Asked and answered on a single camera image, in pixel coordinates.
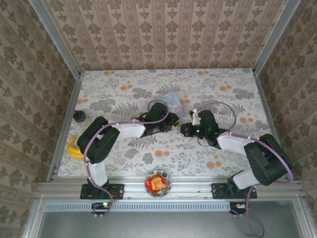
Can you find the orange snack packet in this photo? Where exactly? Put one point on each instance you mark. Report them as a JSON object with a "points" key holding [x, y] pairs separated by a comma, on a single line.
{"points": [[157, 184]]}

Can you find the grey metal panel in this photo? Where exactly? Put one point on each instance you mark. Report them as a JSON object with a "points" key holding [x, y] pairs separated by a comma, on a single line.
{"points": [[161, 225]]}

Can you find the blue cartoon tin box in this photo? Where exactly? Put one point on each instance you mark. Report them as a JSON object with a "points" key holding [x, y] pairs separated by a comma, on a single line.
{"points": [[174, 104]]}

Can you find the patterned bowl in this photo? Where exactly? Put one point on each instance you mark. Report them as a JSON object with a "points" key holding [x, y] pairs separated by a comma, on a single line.
{"points": [[158, 194]]}

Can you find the clear jar with black lid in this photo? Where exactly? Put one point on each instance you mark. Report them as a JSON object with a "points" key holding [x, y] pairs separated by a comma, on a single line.
{"points": [[79, 116]]}

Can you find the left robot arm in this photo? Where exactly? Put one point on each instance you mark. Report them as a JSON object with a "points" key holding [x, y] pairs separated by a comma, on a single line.
{"points": [[99, 138]]}

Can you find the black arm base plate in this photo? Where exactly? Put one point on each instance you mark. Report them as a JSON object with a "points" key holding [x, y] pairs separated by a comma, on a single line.
{"points": [[220, 191], [86, 192]]}

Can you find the floral tablecloth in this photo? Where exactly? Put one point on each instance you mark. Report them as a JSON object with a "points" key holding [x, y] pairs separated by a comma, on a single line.
{"points": [[173, 158]]}

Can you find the red snack packet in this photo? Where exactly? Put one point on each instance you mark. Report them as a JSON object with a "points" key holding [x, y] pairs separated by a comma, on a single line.
{"points": [[149, 184]]}

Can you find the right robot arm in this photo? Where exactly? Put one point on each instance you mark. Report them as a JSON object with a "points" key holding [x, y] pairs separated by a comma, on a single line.
{"points": [[235, 143]]}

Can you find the yellow banana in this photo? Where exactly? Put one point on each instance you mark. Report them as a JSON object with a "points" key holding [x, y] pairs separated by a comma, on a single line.
{"points": [[73, 150]]}

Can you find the aluminium frame rail with mounts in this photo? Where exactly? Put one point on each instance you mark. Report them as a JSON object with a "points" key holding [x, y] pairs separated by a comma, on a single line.
{"points": [[193, 188]]}

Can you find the aluminium frame post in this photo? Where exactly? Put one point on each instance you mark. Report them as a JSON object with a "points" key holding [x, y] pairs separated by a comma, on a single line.
{"points": [[54, 37], [275, 37], [32, 218]]}

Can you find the aluminium side rail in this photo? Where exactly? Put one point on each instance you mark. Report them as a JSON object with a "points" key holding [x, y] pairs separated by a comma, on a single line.
{"points": [[270, 111], [67, 124]]}

